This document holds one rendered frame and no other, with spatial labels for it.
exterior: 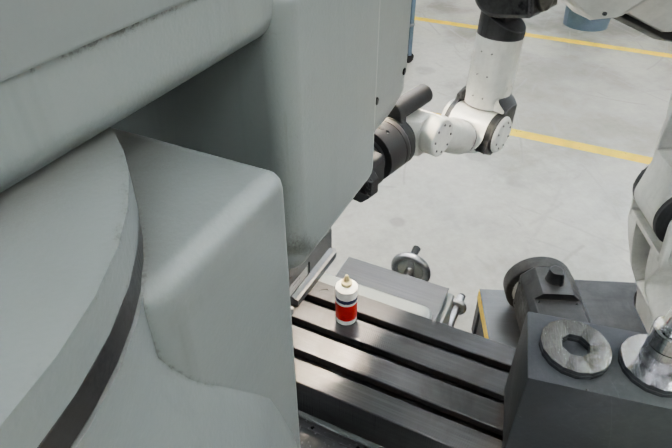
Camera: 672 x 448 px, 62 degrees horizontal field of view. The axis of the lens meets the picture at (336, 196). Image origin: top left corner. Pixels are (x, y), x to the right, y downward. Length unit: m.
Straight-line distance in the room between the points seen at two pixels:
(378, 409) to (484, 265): 1.69
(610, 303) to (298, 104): 1.40
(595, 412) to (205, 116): 0.62
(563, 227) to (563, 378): 2.14
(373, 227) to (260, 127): 2.29
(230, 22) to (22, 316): 0.21
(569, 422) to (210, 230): 0.66
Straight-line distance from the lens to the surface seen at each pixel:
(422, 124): 0.93
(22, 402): 0.19
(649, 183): 1.31
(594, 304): 1.70
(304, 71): 0.42
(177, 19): 0.31
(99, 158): 0.28
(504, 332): 1.77
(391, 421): 0.94
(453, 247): 2.64
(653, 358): 0.82
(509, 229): 2.81
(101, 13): 0.27
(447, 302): 1.42
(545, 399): 0.82
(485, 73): 1.15
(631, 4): 1.01
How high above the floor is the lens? 1.70
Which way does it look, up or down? 36 degrees down
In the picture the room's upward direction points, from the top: straight up
